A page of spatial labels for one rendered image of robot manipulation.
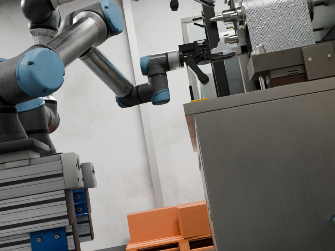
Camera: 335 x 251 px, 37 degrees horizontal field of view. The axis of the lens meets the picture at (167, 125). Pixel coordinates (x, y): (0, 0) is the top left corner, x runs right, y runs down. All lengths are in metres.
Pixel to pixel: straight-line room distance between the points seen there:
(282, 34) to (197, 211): 2.86
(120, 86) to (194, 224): 2.87
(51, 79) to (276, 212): 0.81
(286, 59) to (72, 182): 0.85
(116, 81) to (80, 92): 3.69
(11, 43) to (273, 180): 4.52
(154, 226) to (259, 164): 3.39
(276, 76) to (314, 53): 0.14
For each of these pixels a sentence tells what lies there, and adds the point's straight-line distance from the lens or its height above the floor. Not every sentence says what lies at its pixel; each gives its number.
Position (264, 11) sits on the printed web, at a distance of 1.97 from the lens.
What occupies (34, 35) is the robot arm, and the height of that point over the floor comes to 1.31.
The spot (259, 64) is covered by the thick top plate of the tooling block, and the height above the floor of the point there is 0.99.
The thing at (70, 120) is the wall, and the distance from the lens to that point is 5.49.
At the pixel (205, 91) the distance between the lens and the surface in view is 2.93.
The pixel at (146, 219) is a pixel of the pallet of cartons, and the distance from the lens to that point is 4.92.
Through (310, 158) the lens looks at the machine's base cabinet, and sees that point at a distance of 1.64.
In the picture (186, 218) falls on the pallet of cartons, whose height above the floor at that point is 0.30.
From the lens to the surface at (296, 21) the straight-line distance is 1.98.
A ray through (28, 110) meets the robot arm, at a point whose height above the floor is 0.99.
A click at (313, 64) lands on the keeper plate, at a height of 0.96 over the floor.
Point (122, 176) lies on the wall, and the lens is 5.40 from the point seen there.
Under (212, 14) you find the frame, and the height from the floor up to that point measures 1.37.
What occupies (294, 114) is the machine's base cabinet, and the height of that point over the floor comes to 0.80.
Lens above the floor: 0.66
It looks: 6 degrees up
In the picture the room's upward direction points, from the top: 10 degrees counter-clockwise
